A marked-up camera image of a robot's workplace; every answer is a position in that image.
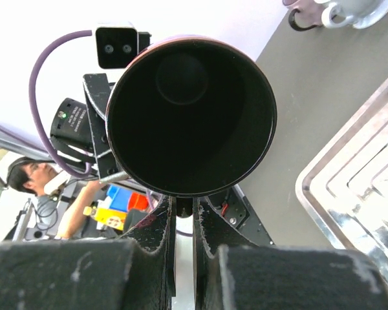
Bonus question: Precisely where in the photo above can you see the silver metal tray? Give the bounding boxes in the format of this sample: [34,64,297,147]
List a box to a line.
[296,78,388,283]

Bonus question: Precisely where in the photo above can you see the light blue mug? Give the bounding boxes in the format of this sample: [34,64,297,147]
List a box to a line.
[315,0,388,30]

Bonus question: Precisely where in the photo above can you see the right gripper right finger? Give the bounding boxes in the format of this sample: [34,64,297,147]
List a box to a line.
[193,198,388,310]

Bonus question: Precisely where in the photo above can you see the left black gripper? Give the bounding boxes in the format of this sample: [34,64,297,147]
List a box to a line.
[50,74,129,181]

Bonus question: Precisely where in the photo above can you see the person with headphones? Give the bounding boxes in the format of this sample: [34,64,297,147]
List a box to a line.
[7,157,107,239]

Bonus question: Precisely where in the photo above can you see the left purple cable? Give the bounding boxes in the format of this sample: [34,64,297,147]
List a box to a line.
[28,29,94,177]

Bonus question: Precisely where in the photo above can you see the brown ribbed cup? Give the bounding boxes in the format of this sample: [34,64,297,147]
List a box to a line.
[105,37,277,197]

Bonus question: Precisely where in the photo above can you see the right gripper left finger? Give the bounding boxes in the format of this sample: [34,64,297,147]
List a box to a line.
[0,198,175,309]

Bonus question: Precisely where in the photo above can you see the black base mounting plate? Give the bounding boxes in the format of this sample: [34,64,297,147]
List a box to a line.
[209,184,274,246]

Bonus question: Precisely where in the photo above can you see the colourful boxes in background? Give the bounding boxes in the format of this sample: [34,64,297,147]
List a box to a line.
[83,185,149,231]

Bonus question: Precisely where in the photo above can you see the purple mug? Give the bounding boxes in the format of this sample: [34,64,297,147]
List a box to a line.
[282,0,324,32]

